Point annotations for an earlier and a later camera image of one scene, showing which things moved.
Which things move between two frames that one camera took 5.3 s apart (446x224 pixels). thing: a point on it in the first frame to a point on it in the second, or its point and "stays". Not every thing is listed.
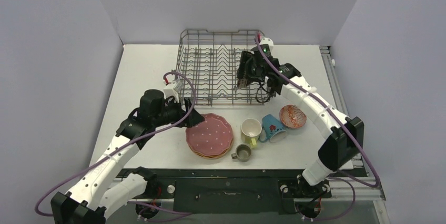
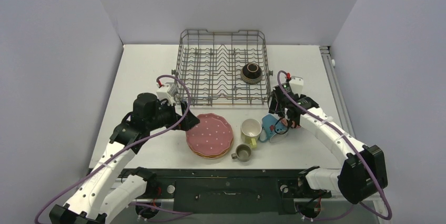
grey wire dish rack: x=206 y=67 stays
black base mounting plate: x=231 y=190 stays
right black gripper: x=251 y=68 to x=279 y=107
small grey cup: x=243 y=152 stays
